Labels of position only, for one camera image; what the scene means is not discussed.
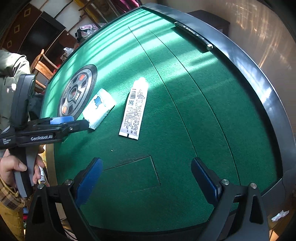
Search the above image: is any white tissue packet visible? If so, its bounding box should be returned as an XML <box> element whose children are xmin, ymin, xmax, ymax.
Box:
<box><xmin>82</xmin><ymin>88</ymin><xmax>116</xmax><ymax>130</ymax></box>

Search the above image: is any person's left hand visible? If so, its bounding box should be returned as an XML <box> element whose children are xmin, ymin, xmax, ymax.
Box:
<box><xmin>0</xmin><ymin>144</ymin><xmax>46</xmax><ymax>188</ymax></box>

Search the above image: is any round table centre control panel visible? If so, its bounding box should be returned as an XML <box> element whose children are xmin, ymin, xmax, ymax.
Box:
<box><xmin>58</xmin><ymin>64</ymin><xmax>97</xmax><ymax>120</ymax></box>

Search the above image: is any wooden chair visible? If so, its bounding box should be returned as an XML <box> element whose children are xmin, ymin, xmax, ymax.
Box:
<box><xmin>30</xmin><ymin>49</ymin><xmax>58</xmax><ymax>80</ymax></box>

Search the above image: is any person in green jacket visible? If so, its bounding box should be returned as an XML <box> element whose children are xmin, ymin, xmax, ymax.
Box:
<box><xmin>0</xmin><ymin>50</ymin><xmax>30</xmax><ymax>131</ymax></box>

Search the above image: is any black table rim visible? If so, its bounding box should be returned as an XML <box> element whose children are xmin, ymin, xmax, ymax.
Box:
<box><xmin>144</xmin><ymin>3</ymin><xmax>295</xmax><ymax>195</ymax></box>

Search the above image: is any white flat sachet strip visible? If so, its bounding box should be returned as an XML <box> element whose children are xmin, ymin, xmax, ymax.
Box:
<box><xmin>119</xmin><ymin>77</ymin><xmax>149</xmax><ymax>140</ymax></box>

